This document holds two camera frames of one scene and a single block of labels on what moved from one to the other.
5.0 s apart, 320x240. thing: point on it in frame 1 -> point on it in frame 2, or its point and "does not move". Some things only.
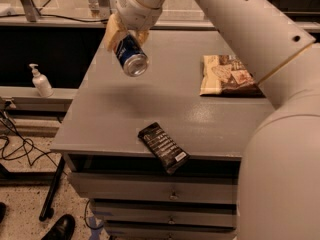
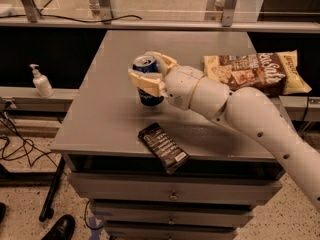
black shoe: (63, 230) does not move
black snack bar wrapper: (169, 154) does not move
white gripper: (134, 13) -> (181, 85)
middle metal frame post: (103, 1) does not move
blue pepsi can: (131, 55) -> (147, 63)
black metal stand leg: (47, 212) does not move
